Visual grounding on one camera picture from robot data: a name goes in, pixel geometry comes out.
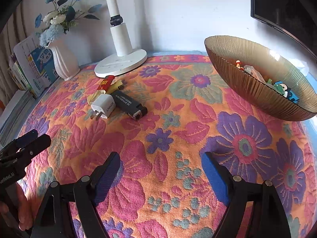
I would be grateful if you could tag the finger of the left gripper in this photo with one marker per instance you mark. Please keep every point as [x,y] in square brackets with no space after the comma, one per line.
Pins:
[27,138]
[35,147]

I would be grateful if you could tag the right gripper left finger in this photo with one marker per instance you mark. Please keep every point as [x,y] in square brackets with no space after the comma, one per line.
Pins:
[54,218]

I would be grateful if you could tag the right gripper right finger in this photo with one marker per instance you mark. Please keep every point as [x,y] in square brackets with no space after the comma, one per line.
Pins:
[267,219]

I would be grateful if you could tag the white charger plug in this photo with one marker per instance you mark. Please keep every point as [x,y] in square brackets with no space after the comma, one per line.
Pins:
[102,107]

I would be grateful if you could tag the black lighter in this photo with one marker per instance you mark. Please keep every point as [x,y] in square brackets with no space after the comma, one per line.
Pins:
[129,105]

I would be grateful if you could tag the blue robot toy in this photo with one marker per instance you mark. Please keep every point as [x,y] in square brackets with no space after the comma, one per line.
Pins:
[291,96]

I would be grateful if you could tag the green toy figure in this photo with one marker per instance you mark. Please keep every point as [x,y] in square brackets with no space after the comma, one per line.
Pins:
[279,86]

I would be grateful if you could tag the upright row of books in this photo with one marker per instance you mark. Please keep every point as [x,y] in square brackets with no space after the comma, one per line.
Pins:
[36,64]

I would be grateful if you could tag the yellow gold lighter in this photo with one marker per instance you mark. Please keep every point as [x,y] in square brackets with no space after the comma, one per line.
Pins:
[93,97]

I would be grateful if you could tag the white ribbed vase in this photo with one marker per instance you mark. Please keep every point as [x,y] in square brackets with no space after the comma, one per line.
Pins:
[65,62]

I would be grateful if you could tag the yellow small lighter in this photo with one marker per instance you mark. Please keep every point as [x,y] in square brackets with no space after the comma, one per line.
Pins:
[118,85]

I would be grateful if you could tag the beige curtain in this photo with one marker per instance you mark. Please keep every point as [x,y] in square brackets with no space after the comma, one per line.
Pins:
[12,33]

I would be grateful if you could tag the floral quilted table mat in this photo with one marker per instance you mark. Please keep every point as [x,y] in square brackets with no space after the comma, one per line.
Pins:
[161,189]

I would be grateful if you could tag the blue white artificial flowers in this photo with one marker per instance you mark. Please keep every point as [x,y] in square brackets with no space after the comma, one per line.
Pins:
[59,21]

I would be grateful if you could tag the white desk lamp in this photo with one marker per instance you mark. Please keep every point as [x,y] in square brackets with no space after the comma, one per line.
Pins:
[126,58]

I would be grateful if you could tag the amber ribbed glass bowl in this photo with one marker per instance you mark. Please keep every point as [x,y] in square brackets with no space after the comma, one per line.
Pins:
[259,66]

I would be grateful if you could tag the black wall television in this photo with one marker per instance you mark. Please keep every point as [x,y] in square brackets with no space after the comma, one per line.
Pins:
[289,17]

